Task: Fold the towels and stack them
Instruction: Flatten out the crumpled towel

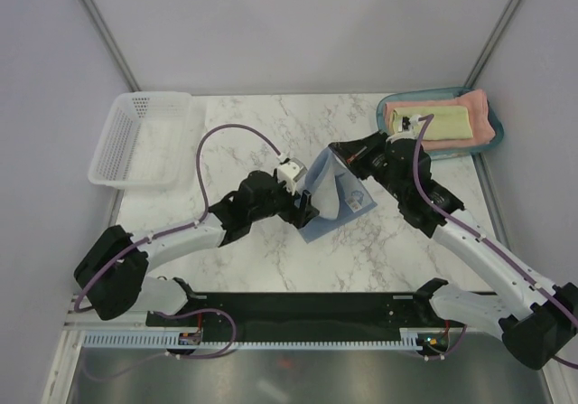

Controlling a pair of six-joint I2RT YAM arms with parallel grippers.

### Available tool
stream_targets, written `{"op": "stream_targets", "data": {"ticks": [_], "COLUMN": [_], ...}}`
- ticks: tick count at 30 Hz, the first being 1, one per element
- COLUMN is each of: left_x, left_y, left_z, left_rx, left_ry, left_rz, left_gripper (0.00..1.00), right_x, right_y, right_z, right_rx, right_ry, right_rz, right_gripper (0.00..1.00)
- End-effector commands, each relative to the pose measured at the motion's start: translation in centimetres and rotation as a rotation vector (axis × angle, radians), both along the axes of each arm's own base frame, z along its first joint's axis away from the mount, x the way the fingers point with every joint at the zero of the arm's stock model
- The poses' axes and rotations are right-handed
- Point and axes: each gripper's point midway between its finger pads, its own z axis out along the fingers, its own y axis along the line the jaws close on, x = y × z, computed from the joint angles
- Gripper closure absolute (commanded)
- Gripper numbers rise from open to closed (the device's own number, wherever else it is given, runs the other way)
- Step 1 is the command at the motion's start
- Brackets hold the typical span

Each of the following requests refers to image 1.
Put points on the pink terry towel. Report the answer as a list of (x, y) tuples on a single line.
[(478, 108)]

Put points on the left corner frame post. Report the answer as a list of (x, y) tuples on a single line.
[(106, 36)]

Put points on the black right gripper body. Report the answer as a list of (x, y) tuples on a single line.
[(374, 160)]

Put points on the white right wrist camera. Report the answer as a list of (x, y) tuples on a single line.
[(410, 126)]

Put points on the corner frame post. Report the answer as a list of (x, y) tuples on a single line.
[(497, 33), (106, 36)]

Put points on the yellow green towel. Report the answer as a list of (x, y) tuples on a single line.
[(448, 123)]

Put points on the teal transparent plastic tray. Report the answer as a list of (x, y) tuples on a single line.
[(438, 94)]

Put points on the white slotted cable duct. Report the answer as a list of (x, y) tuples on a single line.
[(403, 340)]

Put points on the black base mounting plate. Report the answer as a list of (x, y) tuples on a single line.
[(322, 315)]

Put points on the right corner frame post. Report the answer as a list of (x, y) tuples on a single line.
[(497, 33)]

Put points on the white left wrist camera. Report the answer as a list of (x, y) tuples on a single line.
[(289, 172)]

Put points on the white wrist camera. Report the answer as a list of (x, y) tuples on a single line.
[(289, 172), (410, 126)]

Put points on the white plastic basket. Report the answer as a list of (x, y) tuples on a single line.
[(141, 143)]

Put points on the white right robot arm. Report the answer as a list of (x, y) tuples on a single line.
[(530, 314)]

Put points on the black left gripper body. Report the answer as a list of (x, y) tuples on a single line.
[(284, 202)]

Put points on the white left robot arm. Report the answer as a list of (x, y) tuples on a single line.
[(115, 277)]

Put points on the blue towel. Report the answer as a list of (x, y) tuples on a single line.
[(338, 195)]

